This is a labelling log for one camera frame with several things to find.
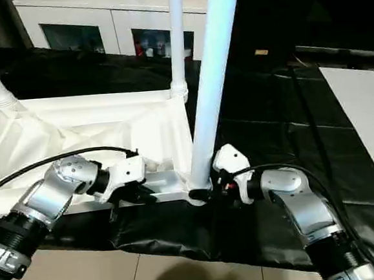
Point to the white plastic table top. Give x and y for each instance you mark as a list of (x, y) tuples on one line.
[(76, 129)]

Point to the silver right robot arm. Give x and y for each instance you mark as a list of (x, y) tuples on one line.
[(302, 202)]

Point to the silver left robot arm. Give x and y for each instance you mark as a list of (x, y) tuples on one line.
[(43, 203)]

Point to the black mat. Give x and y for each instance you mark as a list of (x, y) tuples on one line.
[(281, 106)]

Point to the small yellow label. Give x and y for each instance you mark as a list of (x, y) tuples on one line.
[(262, 52)]

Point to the white sideboard with glass doors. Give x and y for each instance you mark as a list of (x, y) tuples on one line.
[(99, 17)]

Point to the black cabinet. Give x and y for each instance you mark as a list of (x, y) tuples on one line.
[(319, 6)]

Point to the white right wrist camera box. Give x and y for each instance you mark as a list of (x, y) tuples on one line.
[(230, 159)]

